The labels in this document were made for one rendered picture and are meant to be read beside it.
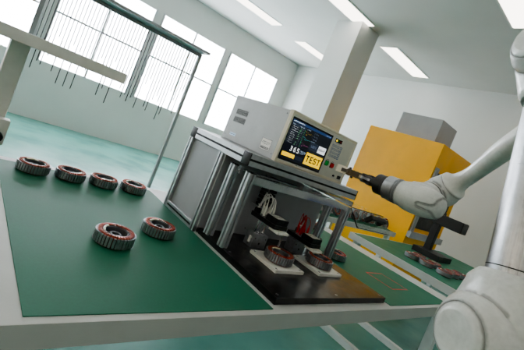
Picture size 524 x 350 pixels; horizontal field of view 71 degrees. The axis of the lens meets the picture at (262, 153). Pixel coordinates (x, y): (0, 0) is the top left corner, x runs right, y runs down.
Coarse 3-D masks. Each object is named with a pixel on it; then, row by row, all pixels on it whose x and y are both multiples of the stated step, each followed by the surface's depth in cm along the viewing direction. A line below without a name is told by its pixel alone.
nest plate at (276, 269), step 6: (252, 252) 133; (258, 252) 134; (258, 258) 130; (264, 258) 130; (264, 264) 127; (270, 264) 126; (276, 264) 129; (276, 270) 123; (282, 270) 125; (288, 270) 127; (294, 270) 130; (300, 270) 132
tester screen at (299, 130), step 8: (296, 120) 138; (296, 128) 139; (304, 128) 141; (312, 128) 144; (288, 136) 137; (296, 136) 140; (304, 136) 143; (312, 136) 145; (320, 136) 148; (328, 136) 151; (288, 144) 138; (296, 144) 141; (304, 144) 144; (320, 144) 150; (328, 144) 152; (288, 152) 140; (304, 152) 145; (312, 152) 148
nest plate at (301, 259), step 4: (296, 256) 148; (300, 256) 151; (304, 256) 153; (300, 260) 147; (304, 260) 147; (304, 264) 145; (308, 264) 144; (308, 268) 143; (312, 268) 142; (316, 268) 143; (316, 272) 140; (320, 272) 140; (324, 272) 143; (328, 272) 145; (332, 272) 147; (336, 272) 149; (324, 276) 141; (328, 276) 143; (332, 276) 145; (336, 276) 146; (340, 276) 148
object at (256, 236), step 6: (246, 234) 143; (252, 234) 141; (258, 234) 142; (264, 234) 146; (246, 240) 142; (252, 240) 140; (258, 240) 142; (264, 240) 144; (252, 246) 141; (258, 246) 143
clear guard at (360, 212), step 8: (304, 184) 154; (320, 192) 147; (328, 192) 163; (336, 200) 140; (344, 200) 150; (352, 208) 135; (360, 208) 144; (360, 216) 136; (368, 216) 141; (376, 216) 146; (360, 224) 133; (368, 224) 138; (376, 224) 142; (384, 224) 148; (384, 232) 144
